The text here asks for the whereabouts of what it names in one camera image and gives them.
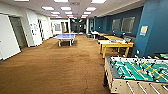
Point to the blue ping pong table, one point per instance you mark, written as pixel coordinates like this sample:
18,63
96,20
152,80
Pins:
65,36

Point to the dark trash can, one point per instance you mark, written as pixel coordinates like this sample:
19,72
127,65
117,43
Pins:
88,35

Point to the interior glass window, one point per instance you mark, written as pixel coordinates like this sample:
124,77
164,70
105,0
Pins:
116,25
128,24

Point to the orange bowl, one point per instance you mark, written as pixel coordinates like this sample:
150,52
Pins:
118,42

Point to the dark open doorway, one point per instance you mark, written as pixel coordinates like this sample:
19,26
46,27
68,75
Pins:
18,31

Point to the foosball table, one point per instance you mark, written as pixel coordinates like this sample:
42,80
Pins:
133,71

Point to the white table with toys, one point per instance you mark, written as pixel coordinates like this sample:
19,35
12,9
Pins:
115,45

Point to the tan framed wall poster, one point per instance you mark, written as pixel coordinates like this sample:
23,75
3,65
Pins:
144,30

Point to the rectangular ceiling light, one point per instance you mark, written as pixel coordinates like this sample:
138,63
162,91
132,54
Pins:
55,12
65,8
48,8
68,12
90,9
87,12

